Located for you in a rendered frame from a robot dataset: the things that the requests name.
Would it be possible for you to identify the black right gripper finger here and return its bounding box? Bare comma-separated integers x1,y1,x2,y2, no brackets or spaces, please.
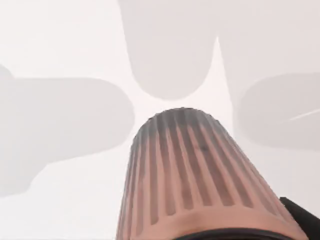
278,196,320,240

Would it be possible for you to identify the ribbed terracotta plant pot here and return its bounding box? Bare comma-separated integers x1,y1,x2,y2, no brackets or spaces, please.
115,107,310,240

